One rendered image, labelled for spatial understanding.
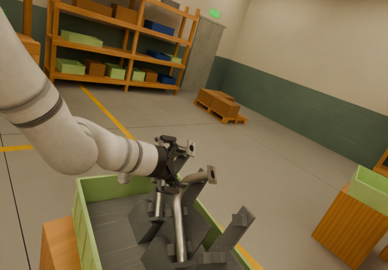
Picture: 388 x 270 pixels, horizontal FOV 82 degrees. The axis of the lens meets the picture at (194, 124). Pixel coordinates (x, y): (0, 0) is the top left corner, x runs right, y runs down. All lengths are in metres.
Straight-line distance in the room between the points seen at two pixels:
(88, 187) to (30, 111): 0.65
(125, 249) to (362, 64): 6.38
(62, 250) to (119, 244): 0.18
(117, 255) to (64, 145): 0.55
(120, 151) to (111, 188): 0.56
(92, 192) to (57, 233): 0.17
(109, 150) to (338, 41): 6.69
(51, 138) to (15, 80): 0.09
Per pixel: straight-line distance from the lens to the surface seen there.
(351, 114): 6.61
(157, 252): 0.80
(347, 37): 6.88
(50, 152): 0.38
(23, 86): 0.32
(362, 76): 6.64
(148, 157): 0.48
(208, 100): 5.54
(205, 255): 0.69
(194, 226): 0.77
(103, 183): 0.96
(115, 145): 0.44
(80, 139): 0.37
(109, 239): 0.89
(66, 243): 0.95
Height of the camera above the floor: 1.53
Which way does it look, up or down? 20 degrees down
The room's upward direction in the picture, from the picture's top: 18 degrees clockwise
